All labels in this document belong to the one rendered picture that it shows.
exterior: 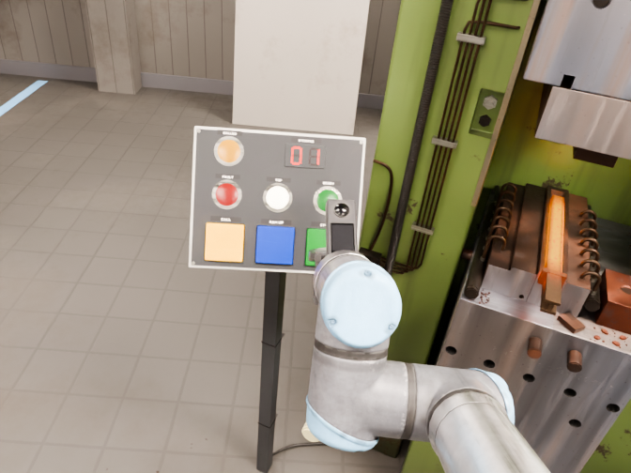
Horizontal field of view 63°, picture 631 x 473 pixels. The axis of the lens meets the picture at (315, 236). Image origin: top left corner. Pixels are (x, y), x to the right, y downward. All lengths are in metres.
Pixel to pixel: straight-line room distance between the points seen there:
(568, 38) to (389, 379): 0.63
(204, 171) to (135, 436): 1.17
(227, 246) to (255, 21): 3.09
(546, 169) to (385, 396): 1.07
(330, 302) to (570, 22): 0.62
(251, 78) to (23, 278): 2.19
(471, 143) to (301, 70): 2.91
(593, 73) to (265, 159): 0.59
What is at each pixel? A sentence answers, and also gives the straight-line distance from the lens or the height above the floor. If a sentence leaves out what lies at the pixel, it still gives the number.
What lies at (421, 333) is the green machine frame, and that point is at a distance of 1.50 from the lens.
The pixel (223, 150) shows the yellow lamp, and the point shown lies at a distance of 1.04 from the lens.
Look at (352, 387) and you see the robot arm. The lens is 0.61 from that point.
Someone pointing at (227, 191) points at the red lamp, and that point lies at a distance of 1.03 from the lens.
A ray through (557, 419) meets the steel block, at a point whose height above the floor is 0.68.
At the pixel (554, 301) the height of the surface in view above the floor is 1.01.
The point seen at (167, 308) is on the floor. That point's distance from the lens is 2.39.
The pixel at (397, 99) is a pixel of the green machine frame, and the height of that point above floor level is 1.23.
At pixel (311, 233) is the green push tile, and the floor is 1.03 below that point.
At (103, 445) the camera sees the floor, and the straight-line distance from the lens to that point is 1.99.
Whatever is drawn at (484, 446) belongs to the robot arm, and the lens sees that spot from 0.52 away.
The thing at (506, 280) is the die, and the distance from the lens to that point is 1.17.
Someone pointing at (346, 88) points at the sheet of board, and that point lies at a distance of 4.03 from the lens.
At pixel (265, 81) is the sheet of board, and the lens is 4.03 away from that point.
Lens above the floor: 1.62
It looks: 35 degrees down
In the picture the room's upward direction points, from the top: 6 degrees clockwise
